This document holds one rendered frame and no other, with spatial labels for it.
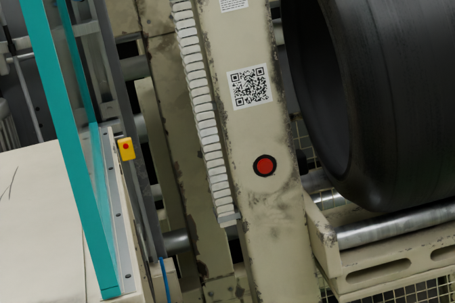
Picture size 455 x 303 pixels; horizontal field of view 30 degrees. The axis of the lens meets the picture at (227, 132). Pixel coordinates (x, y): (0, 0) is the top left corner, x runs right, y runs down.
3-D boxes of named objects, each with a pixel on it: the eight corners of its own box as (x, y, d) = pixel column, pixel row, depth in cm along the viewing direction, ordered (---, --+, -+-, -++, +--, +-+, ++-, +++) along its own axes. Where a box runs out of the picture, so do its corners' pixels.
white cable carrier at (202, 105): (220, 228, 164) (167, -13, 148) (215, 218, 169) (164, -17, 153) (242, 222, 165) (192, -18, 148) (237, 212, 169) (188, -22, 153)
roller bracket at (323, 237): (330, 281, 158) (321, 235, 155) (278, 199, 195) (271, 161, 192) (347, 276, 158) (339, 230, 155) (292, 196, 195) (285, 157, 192)
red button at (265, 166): (259, 176, 161) (256, 161, 160) (257, 172, 162) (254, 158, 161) (274, 172, 161) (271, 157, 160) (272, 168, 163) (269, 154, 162)
